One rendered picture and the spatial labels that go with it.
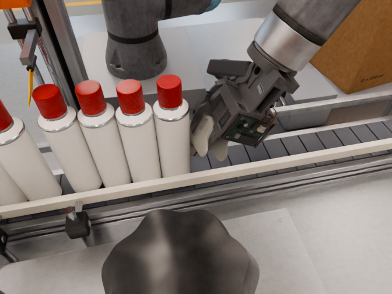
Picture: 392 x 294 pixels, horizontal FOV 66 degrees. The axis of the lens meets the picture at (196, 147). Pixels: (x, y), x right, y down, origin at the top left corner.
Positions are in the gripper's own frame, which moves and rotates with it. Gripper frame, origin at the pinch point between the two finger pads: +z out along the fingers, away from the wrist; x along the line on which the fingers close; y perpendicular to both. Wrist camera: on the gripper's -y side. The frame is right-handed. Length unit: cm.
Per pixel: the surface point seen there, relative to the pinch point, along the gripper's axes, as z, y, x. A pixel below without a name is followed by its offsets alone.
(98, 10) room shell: 100, -281, 14
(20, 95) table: 28, -36, -28
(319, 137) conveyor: -8.2, -2.0, 25.2
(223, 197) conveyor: 5.0, 6.0, 7.2
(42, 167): 9.2, 1.9, -22.1
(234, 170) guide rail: -1.1, 4.9, 5.9
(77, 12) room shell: 109, -280, -3
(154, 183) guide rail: 5.7, 4.6, -5.9
